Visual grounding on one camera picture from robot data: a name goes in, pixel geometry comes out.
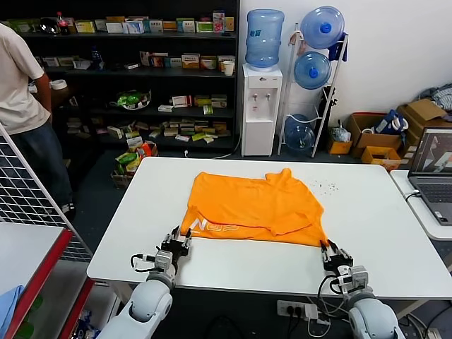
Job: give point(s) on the blue drink bottle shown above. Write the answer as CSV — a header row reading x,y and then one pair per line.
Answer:
x,y
96,59

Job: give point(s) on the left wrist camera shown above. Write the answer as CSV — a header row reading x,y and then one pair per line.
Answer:
x,y
163,261

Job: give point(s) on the yellow medicine box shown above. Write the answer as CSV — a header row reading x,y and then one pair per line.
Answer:
x,y
84,27

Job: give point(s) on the white paper cup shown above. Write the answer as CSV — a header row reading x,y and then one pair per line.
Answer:
x,y
228,69

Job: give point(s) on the light blue cloth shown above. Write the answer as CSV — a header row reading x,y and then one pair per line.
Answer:
x,y
8,303

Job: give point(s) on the person in white shirt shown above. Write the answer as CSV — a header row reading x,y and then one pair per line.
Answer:
x,y
17,88

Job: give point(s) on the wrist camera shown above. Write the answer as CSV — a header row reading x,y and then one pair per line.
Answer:
x,y
163,261
355,279

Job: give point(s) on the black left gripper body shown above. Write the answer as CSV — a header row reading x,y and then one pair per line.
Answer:
x,y
180,259

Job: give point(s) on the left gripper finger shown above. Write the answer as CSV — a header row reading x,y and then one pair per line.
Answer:
x,y
171,243
186,245

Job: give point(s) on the clear plastic bag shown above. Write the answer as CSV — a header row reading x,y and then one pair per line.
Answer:
x,y
340,133

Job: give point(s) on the blue bag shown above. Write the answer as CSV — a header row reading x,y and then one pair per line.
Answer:
x,y
388,121

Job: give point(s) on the white water dispenser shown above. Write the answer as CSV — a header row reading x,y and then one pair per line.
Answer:
x,y
259,120

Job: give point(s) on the white power strip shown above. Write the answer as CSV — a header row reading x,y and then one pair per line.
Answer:
x,y
293,309

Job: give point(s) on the orange cardboard box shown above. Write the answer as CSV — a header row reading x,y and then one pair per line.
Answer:
x,y
381,160

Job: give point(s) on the pink and blue box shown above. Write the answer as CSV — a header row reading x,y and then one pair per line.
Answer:
x,y
218,21

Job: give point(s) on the shiny dark round bowl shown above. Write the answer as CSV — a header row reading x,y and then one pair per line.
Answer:
x,y
47,25

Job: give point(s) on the black tripod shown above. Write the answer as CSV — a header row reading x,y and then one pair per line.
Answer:
x,y
328,106

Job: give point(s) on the dark blue hanging cloth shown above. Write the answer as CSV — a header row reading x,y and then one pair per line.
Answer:
x,y
335,49

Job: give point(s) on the bowl of green snack bags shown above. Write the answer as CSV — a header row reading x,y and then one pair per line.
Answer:
x,y
130,100

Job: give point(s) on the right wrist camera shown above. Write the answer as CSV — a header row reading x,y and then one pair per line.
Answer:
x,y
355,279

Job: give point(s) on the cola bottle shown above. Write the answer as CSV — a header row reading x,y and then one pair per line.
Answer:
x,y
63,24

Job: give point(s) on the white side table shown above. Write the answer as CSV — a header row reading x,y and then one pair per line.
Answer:
x,y
423,226

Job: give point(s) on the green and white medicine box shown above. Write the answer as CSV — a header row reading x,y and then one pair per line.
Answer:
x,y
204,27

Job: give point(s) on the grey laptop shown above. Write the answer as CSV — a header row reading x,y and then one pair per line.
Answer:
x,y
436,190

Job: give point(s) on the red-edged cart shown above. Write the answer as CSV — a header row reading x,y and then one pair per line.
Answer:
x,y
42,275

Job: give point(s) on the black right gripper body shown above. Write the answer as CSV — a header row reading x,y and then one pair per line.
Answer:
x,y
335,265

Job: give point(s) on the small yellow cardboard box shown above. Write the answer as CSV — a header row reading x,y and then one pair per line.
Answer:
x,y
339,147

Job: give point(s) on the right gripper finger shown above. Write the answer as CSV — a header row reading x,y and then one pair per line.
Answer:
x,y
340,255
325,252

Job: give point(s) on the pile of clothes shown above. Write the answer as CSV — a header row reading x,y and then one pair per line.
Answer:
x,y
439,95

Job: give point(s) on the white jug rack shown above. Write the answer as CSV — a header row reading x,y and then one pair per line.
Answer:
x,y
332,92

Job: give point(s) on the white tape roll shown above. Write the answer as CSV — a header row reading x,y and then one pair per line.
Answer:
x,y
58,84

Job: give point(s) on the red and white medicine box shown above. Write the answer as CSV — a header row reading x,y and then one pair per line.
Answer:
x,y
182,101

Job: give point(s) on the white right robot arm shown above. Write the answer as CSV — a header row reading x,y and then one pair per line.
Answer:
x,y
374,318

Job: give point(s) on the black shelf unit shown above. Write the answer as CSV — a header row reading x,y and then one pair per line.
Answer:
x,y
141,81

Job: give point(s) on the box of snack bags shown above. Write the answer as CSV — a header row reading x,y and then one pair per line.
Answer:
x,y
129,162

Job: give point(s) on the brown cardboard box with flaps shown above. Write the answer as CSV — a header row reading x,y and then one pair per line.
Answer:
x,y
422,111

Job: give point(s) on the blue and white medicine box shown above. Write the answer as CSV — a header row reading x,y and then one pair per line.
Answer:
x,y
134,27

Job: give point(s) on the orange t-shirt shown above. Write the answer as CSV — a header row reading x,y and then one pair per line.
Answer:
x,y
247,208

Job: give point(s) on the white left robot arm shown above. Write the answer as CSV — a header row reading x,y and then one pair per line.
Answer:
x,y
148,303

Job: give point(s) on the blue labelled water jug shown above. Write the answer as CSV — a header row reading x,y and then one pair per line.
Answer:
x,y
264,42

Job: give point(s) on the person's right forearm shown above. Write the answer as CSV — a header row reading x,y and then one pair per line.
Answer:
x,y
45,93

